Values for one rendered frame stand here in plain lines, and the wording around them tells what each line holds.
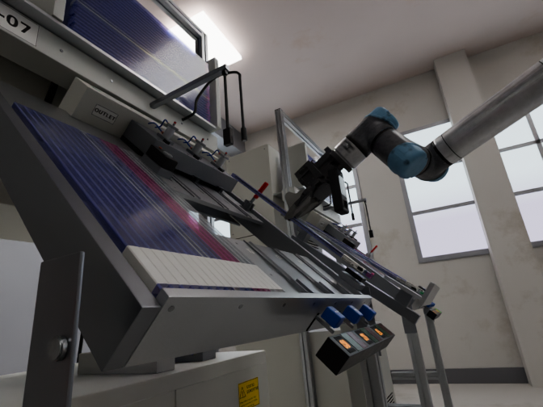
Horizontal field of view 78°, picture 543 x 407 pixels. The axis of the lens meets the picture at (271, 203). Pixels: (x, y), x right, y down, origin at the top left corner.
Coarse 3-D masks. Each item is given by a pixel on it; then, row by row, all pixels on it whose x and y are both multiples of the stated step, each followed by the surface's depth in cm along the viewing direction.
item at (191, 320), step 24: (168, 288) 28; (168, 312) 28; (192, 312) 30; (216, 312) 33; (240, 312) 37; (264, 312) 41; (288, 312) 47; (312, 312) 54; (144, 336) 27; (168, 336) 29; (192, 336) 32; (216, 336) 36; (240, 336) 40; (264, 336) 45; (144, 360) 29
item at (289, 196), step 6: (288, 192) 88; (300, 192) 87; (288, 198) 88; (294, 198) 87; (288, 204) 88; (294, 204) 86; (306, 204) 87; (288, 210) 87; (294, 210) 86; (288, 216) 88
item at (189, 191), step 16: (16, 96) 65; (32, 96) 73; (48, 112) 68; (64, 112) 77; (80, 128) 72; (96, 128) 82; (160, 176) 76; (176, 176) 87; (192, 192) 80; (208, 192) 93; (224, 192) 111; (208, 208) 96; (224, 208) 86; (240, 208) 100; (240, 224) 102
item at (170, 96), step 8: (224, 64) 89; (208, 72) 91; (216, 72) 90; (200, 80) 92; (208, 80) 92; (184, 88) 95; (192, 88) 95; (168, 96) 98; (176, 96) 98; (152, 104) 101; (160, 104) 100
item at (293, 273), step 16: (256, 256) 62; (272, 256) 70; (288, 256) 79; (272, 272) 59; (288, 272) 66; (304, 272) 73; (320, 272) 83; (288, 288) 56; (304, 288) 60; (320, 288) 68; (336, 288) 77
